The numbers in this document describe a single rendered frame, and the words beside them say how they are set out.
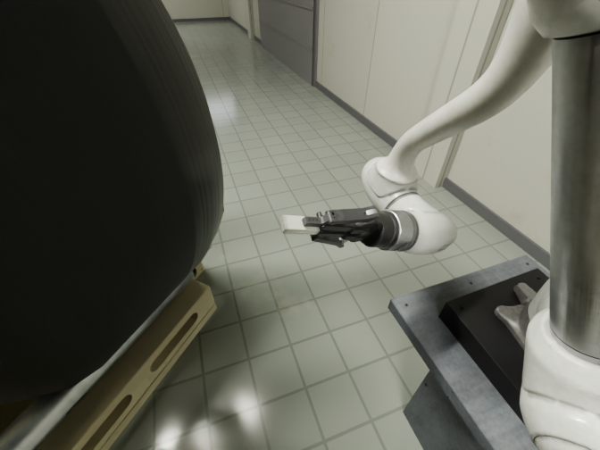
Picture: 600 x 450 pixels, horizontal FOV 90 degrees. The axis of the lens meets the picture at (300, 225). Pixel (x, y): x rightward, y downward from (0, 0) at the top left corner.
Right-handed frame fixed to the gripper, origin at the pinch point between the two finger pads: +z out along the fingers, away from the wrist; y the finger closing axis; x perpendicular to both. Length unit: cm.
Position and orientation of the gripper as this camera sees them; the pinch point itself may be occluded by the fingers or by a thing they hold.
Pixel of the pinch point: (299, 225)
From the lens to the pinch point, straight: 53.4
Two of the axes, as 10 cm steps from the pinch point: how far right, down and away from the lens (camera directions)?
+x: -2.2, -8.5, 4.7
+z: -8.6, -0.5, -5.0
